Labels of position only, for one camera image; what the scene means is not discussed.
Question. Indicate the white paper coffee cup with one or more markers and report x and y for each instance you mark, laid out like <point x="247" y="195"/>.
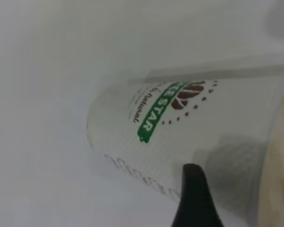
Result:
<point x="203" y="142"/>

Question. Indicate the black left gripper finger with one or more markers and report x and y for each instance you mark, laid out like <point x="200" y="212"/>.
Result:
<point x="194" y="203"/>

